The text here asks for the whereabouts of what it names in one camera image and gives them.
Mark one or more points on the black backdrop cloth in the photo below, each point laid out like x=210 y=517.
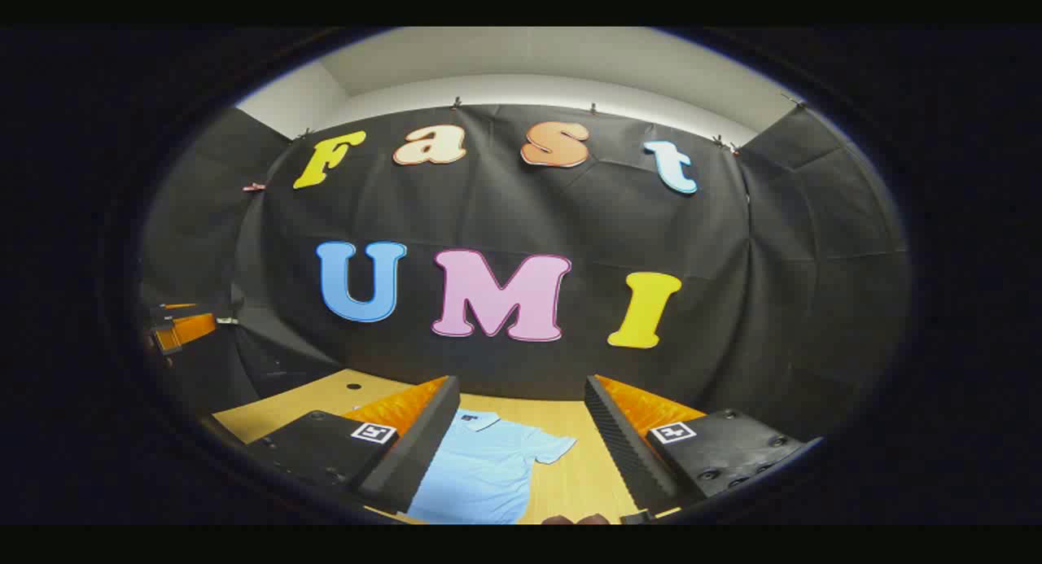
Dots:
x=586 y=222

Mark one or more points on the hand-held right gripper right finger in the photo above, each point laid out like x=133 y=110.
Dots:
x=631 y=454

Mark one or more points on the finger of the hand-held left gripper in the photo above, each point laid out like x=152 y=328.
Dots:
x=195 y=328

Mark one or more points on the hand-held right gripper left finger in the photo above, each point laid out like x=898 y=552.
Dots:
x=411 y=454

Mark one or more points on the light blue T-shirt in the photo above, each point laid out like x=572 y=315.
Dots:
x=488 y=474

